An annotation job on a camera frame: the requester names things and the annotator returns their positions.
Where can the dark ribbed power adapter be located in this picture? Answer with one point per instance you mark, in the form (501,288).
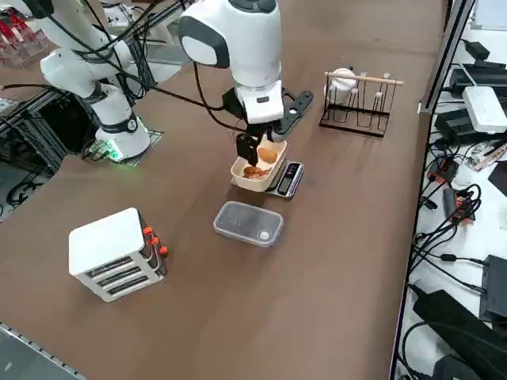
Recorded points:
(455,124)

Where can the grey metal rail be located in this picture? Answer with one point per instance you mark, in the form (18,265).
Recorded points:
(24,356)

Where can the white three-layer storage frame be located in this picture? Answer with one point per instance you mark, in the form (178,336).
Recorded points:
(105,237)

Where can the silver digital kitchen scale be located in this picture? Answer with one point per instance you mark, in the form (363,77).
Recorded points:
(291,176)

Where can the cream rectangular bowl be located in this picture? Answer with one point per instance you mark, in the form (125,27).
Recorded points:
(253,184)

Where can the red clear acrylic stand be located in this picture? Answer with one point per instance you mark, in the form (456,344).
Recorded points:
(16,35)

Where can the circuit board with sticks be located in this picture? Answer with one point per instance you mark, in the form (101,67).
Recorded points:
(489,154)

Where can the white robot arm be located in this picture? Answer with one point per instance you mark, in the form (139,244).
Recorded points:
(245,47)

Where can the clear plastic lid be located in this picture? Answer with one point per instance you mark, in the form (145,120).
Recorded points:
(245,221)

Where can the orange black connector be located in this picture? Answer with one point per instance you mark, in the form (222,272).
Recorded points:
(465,210)

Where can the black extrusion frame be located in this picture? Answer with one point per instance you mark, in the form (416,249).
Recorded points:
(39,122)

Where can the small black power adapter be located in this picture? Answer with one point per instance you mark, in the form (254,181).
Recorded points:
(477,49)

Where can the orange black device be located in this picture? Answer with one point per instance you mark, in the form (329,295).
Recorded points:
(443,170)

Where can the white cup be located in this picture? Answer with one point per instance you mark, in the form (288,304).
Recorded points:
(342,83)

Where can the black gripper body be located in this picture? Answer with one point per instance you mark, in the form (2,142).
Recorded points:
(233,103)

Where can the aluminium camera post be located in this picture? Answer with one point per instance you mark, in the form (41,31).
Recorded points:
(449,51)

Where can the brown fried chicken piece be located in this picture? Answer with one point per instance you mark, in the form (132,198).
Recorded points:
(257,172)

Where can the black power box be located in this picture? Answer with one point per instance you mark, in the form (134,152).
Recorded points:
(495,289)

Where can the white power strip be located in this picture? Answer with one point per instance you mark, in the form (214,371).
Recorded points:
(485,107)

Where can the large black case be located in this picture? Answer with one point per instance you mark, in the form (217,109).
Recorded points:
(455,328)

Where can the long black box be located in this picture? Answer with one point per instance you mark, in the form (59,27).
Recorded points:
(467,81)

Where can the slim grey adapter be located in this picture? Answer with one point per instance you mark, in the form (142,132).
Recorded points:
(449,202)

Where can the brown oval bread roll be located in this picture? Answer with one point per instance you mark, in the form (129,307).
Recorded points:
(267,154)

